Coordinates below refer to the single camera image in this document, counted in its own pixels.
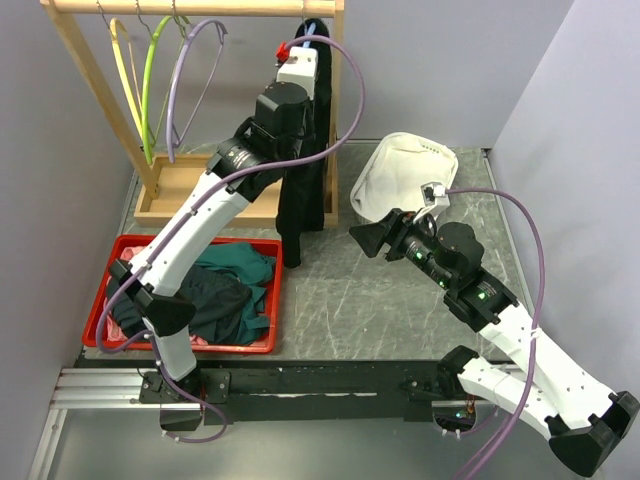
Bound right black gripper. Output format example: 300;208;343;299
348;207;454;290

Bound black shorts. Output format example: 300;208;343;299
276;41;332;268

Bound blue hanger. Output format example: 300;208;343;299
301;0;318;36

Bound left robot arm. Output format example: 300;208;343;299
109;81;314;402

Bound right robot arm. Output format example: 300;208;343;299
349;209;639;478

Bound purple hanger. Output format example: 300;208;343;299
165;18;228;164

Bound wooden hanger rack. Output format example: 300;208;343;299
41;1;345;227

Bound green hanger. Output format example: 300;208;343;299
141;16;192;166

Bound dark grey shorts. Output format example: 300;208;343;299
106;265;261;345

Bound yellow hanger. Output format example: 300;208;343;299
109;18;145;151

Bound white laundry basket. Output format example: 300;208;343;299
350;132;459;223

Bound teal green garment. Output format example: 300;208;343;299
194;243;275;337

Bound red plastic bin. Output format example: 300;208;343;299
82;234;283;355

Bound pink garment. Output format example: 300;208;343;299
104;246;208;346

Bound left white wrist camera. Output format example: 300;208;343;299
276;42;318;100

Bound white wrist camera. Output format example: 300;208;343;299
276;42;318;100
421;182;449;206

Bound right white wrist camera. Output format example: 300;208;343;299
421;182;449;206

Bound aluminium frame rail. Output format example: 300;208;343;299
27;367;166;480

